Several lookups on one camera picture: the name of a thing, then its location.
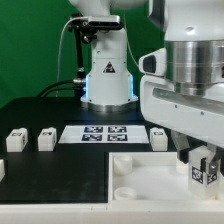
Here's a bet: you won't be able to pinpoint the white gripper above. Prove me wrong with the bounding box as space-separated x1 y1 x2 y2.
139 48 224 164

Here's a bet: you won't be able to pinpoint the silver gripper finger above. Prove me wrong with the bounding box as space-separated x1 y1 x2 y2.
201 143 219 175

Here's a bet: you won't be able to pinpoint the white square tabletop tray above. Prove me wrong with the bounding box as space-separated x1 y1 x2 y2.
108 152 224 202

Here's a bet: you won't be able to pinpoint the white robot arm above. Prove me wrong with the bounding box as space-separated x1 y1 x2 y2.
69 0 224 172

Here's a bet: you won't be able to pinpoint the white L-shaped obstacle fence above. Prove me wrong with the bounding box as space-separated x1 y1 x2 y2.
0 159 224 224

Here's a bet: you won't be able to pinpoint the white sheet with markers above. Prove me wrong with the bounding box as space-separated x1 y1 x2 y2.
59 125 149 144

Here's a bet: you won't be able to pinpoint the black cables at base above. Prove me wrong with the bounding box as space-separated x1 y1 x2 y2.
36 78 87 98

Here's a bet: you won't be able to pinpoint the black camera on stand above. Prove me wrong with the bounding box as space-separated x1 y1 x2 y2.
69 15 122 30

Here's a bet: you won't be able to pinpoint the black camera stand pole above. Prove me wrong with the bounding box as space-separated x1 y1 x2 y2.
74 29 85 97

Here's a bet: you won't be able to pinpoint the white camera cable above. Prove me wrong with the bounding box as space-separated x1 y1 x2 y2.
55 17 81 98

